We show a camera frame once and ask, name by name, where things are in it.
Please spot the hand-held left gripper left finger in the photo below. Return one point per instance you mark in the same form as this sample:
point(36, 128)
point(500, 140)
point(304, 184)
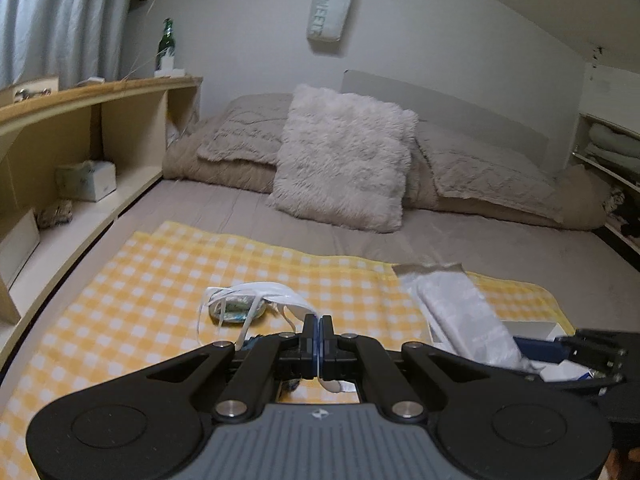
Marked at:
point(312, 350)

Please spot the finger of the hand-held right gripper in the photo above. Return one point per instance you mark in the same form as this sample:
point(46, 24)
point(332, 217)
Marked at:
point(542, 350)
point(600, 387)

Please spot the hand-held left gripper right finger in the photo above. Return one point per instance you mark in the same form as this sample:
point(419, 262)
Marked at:
point(325, 350)

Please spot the blue tissue pack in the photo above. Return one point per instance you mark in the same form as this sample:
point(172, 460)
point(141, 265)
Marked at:
point(575, 374)

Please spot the white face mask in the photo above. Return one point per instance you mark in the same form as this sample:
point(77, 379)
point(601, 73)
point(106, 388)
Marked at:
point(260, 291)

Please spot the white plastic packet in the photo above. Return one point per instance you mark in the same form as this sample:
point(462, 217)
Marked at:
point(460, 310)

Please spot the beige duvet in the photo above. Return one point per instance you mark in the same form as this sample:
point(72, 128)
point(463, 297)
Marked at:
point(580, 200)

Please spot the dark patterned clothes pile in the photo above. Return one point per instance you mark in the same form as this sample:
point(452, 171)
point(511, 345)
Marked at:
point(622, 215)

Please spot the yellow checkered mat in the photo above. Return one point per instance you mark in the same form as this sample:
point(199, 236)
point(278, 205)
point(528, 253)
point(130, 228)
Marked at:
point(150, 280)

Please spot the beige quilted pillow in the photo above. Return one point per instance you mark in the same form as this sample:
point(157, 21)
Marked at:
point(475, 175)
point(240, 135)

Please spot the fluffy white pillow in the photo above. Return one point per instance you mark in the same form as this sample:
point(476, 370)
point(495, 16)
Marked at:
point(345, 160)

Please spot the white side shelf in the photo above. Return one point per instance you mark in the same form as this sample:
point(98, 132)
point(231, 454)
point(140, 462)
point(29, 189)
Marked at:
point(577, 145)

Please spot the folded pale blanket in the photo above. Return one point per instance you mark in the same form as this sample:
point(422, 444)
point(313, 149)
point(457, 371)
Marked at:
point(612, 147)

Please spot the white headboard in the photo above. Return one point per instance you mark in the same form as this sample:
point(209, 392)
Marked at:
point(450, 105)

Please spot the pale green tissue box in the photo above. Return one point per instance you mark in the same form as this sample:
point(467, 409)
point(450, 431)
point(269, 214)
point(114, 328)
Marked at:
point(87, 180)

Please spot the wooden shelf unit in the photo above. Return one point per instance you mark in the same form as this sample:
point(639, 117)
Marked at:
point(135, 125)

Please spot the small patterned cloth bundle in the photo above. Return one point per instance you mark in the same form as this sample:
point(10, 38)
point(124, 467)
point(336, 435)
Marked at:
point(56, 212)

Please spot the flat white box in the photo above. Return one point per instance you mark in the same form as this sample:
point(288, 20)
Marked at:
point(17, 247)

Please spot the white charger block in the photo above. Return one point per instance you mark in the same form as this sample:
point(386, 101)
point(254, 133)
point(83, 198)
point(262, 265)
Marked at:
point(170, 69)

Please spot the green glass bottle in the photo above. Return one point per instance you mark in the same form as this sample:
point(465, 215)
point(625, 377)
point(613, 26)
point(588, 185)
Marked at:
point(166, 45)

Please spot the white hanging fabric bag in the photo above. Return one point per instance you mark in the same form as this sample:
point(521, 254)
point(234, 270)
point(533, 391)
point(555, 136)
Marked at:
point(330, 5)

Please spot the small white gadget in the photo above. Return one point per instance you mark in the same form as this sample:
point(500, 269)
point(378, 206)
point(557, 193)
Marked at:
point(91, 80)

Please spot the small wooden box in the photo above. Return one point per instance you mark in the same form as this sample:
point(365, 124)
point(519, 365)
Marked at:
point(30, 91)

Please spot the grey curtain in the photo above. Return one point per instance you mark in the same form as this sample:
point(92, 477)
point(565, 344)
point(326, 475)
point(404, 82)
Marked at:
point(60, 35)

